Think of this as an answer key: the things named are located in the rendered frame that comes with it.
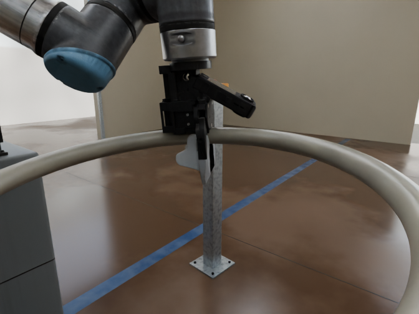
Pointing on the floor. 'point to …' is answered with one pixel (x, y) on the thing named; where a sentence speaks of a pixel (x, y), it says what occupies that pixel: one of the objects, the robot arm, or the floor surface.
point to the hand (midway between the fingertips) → (210, 172)
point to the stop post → (213, 214)
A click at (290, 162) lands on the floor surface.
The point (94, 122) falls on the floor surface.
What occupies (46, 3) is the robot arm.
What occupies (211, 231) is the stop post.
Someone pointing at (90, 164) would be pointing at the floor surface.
